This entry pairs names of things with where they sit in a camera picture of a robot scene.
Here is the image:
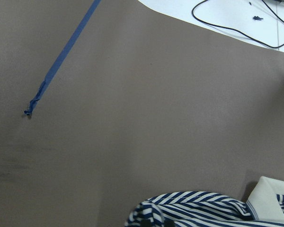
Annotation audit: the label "striped polo shirt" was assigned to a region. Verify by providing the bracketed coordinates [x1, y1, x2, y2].
[124, 176, 284, 227]

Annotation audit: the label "black table cable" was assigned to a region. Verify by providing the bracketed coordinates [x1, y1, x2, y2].
[191, 0, 284, 49]

